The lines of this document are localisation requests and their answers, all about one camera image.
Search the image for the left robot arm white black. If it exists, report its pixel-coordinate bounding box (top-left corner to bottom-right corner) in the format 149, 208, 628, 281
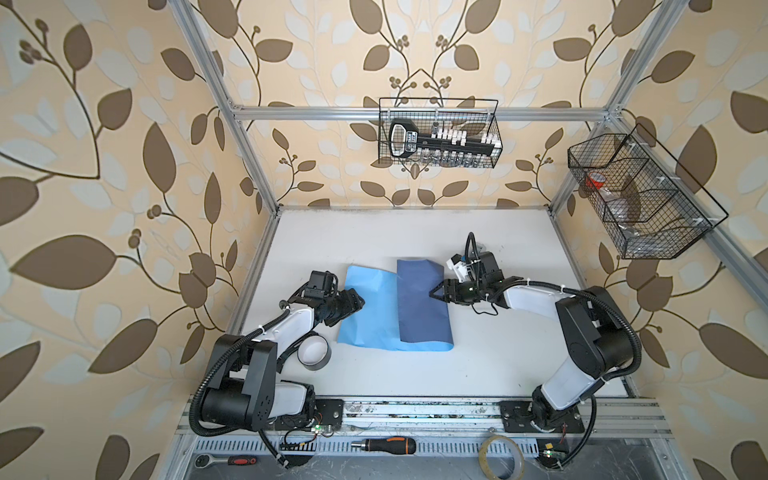
189, 271, 365, 437

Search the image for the wire basket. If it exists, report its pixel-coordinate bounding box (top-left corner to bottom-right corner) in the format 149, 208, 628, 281
567, 123, 728, 260
377, 96, 503, 169

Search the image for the grey duct tape roll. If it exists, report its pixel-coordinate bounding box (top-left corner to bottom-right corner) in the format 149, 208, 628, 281
297, 335, 332, 371

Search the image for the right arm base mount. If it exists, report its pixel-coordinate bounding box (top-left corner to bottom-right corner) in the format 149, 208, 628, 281
499, 400, 585, 435

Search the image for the clear tape roll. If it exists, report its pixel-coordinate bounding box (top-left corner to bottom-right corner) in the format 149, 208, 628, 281
478, 435, 525, 480

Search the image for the back wire basket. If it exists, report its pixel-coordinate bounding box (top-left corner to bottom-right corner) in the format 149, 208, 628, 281
377, 96, 503, 169

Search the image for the black orange screwdriver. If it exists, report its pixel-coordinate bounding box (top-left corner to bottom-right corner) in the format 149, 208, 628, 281
351, 437, 417, 455

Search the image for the light blue wrapping paper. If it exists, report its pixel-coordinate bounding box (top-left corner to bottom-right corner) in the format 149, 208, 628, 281
338, 260, 454, 352

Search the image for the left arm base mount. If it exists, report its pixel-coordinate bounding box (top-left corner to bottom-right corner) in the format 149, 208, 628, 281
273, 397, 345, 432

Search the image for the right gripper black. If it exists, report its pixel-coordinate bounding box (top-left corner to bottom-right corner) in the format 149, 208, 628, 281
429, 279, 485, 304

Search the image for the right wire basket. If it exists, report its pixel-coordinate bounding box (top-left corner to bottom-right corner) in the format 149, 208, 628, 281
567, 123, 728, 260

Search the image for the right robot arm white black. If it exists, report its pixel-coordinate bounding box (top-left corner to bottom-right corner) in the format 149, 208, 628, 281
429, 252, 642, 432

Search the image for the black socket set rail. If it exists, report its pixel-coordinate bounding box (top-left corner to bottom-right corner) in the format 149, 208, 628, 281
384, 119, 503, 160

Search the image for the red handled ratchet wrench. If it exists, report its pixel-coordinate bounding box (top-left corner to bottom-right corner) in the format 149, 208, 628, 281
192, 454, 258, 469

